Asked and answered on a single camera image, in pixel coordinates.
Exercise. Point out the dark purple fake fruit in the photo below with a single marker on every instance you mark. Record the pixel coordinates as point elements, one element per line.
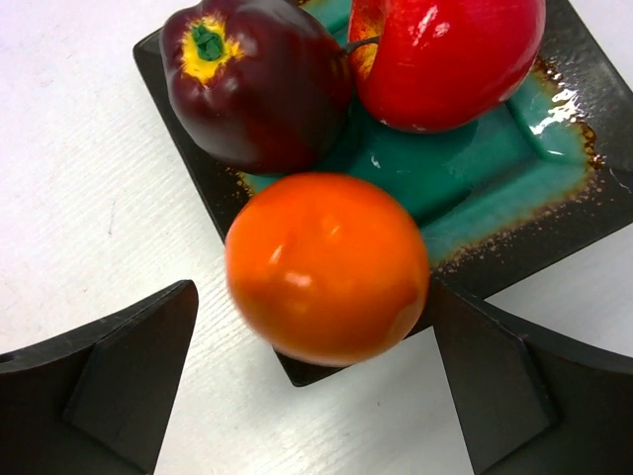
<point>261,86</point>

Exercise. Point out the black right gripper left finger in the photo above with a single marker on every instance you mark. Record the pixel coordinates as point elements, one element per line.
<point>98,399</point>

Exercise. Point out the red fake apple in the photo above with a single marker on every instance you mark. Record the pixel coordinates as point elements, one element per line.
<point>433,66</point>

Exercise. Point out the orange fake fruit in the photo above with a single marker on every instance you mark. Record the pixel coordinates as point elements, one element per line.
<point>327,268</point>

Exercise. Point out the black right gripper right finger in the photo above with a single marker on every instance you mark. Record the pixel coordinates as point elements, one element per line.
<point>530,400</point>

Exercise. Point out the black teal square plate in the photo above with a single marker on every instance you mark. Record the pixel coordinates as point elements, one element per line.
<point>494,201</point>

